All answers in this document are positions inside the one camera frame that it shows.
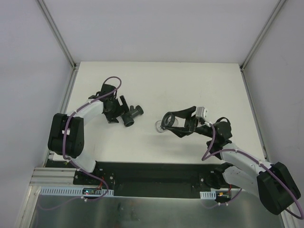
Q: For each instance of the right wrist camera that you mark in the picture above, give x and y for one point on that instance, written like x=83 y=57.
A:
x=201 y=113

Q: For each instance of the right aluminium corner post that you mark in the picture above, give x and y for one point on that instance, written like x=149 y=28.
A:
x=262 y=34

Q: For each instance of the white cable duct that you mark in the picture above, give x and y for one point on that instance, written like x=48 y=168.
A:
x=208 y=195
x=75 y=191

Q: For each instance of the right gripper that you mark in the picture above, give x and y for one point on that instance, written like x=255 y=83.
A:
x=192 y=123

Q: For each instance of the aluminium frame rail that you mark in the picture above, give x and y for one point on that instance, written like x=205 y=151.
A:
x=52 y=176

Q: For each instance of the left white cable duct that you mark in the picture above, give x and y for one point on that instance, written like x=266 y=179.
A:
x=75 y=191

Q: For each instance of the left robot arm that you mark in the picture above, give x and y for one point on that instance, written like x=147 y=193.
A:
x=67 y=133

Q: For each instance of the grey pipe tee fitting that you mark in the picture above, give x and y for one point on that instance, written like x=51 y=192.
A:
x=128 y=117

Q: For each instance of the right white cable duct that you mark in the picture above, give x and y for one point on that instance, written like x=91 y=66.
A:
x=208 y=195

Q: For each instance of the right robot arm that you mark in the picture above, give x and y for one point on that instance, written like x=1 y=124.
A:
x=272 y=183

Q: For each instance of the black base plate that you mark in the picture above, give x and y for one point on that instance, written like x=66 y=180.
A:
x=155 y=180

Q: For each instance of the left aluminium corner post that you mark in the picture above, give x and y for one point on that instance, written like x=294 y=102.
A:
x=56 y=33

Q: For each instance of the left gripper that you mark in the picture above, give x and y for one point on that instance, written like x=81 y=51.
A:
x=121 y=107

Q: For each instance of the aluminium corner post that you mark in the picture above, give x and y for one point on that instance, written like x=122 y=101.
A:
x=56 y=33
x=262 y=34

